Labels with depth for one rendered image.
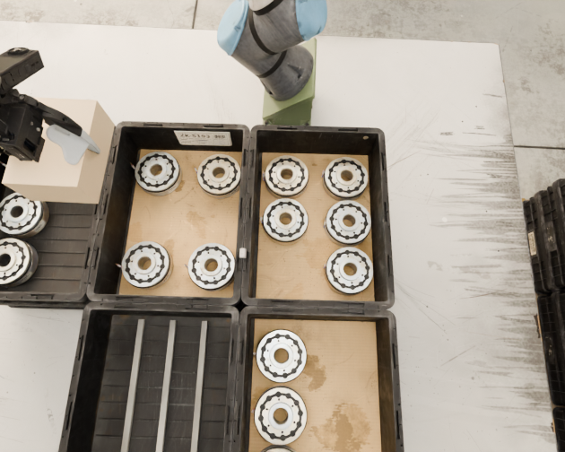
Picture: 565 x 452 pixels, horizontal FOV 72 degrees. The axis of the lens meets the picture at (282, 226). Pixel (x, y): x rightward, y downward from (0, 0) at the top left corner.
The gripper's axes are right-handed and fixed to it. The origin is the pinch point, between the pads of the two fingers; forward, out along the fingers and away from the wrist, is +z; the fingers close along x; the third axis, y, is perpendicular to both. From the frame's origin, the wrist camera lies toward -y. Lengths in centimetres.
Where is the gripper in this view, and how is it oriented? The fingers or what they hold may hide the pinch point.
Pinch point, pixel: (58, 146)
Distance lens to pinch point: 77.3
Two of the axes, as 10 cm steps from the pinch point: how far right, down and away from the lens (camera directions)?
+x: 10.0, 0.5, -0.1
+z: -0.1, 3.0, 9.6
